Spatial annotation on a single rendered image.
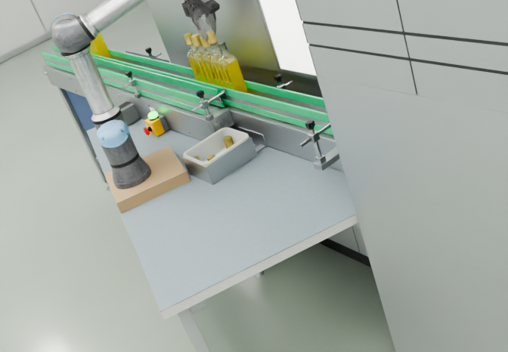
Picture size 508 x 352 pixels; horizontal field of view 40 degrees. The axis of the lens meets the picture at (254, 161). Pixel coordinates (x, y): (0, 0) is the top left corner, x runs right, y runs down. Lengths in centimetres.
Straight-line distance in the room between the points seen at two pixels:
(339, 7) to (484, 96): 41
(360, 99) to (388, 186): 27
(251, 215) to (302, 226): 21
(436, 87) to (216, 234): 99
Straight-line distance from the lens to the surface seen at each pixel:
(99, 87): 270
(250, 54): 280
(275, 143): 261
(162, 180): 263
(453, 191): 176
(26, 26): 869
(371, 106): 179
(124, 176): 267
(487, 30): 145
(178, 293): 212
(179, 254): 227
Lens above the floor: 199
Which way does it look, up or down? 28 degrees down
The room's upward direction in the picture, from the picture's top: 20 degrees counter-clockwise
